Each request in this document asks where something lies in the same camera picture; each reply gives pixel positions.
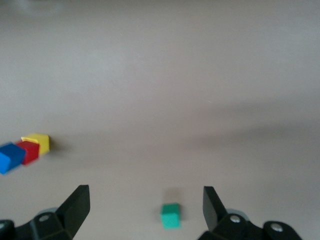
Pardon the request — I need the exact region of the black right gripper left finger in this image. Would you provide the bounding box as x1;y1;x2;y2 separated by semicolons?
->
0;184;90;240

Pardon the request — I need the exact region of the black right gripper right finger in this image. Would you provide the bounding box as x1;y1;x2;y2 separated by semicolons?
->
198;186;302;240

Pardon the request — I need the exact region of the red wooden block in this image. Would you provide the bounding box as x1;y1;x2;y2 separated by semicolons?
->
15;140;41;166

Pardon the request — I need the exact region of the blue wooden block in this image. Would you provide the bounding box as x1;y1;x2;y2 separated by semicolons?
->
0;141;27;175

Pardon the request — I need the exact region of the green wooden block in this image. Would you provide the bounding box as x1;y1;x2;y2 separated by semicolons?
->
159;202;182;230

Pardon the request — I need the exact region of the yellow wooden block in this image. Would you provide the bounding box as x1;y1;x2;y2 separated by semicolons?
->
21;132;50;156

